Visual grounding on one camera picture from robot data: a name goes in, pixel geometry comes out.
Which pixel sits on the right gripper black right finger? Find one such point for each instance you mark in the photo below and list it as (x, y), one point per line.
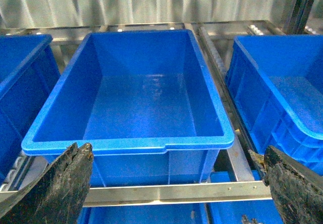
(295, 189)

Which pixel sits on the blue bin lower far-right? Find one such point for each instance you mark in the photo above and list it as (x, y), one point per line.
(264, 211)

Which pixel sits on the blue bin far right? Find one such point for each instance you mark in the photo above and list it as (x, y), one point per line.
(275, 82)

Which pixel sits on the metal shelf rack frame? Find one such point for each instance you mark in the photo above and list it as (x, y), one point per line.
(237, 159)

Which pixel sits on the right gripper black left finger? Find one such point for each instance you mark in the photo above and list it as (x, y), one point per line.
(58, 194)

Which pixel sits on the blue bin lower middle-right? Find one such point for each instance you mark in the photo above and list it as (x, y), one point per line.
(170, 213)

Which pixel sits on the blue bin upper right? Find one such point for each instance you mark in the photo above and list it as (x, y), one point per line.
(145, 101)

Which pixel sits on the blue bin upper left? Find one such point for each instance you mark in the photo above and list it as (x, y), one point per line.
(29, 73)

